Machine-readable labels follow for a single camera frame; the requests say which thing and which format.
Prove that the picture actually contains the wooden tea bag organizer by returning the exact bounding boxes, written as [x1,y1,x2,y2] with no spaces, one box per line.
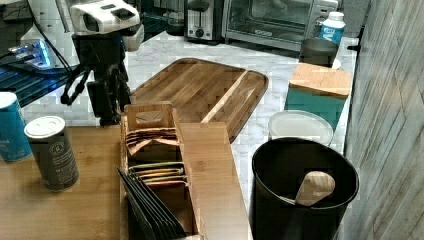
[118,102,204,240]

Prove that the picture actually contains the dark wooden cutting board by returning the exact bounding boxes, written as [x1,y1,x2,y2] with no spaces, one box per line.
[131,58,268,140]

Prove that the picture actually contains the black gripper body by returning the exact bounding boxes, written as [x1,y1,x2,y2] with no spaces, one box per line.
[72,32,128,83]

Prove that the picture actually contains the white bottle blue label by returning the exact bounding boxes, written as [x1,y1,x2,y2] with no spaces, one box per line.
[319,11,345,45]

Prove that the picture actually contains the coloured tea bag packets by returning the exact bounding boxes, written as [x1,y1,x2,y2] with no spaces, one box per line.
[128,162,188,186]

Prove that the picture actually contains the bamboo drawer cabinet top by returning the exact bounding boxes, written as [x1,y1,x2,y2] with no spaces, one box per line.
[1,123,253,240]

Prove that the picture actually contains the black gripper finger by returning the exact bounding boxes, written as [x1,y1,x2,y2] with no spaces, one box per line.
[87,81,120,126]
[113,65,131,111]

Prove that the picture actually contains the silver toaster oven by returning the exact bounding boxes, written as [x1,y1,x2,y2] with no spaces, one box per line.
[222,0,339,52]

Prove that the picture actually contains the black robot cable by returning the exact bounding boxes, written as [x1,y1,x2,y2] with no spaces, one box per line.
[23,0,75,74]

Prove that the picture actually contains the black utensil holder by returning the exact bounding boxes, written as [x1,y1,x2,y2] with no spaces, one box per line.
[250,137,359,240]

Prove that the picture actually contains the teal box wooden lid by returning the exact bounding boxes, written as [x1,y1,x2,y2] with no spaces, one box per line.
[284,63,352,129]

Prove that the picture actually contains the dark grey metal cup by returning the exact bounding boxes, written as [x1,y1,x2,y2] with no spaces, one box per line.
[299,38,339,68]

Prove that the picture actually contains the black tea bag packets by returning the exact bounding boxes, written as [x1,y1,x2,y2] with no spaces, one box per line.
[117,168,187,240]

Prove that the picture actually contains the brown tea bag packets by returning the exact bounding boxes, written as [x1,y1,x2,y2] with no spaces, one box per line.
[125,128,179,155]

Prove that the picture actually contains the silver black toaster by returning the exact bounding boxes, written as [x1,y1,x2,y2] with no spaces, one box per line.
[184,0,224,45]

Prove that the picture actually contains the blue cylindrical canister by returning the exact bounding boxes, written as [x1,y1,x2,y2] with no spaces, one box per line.
[0,92,32,162]

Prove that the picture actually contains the grey spice shaker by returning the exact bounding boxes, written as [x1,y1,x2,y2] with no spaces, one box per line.
[24,116,79,192]

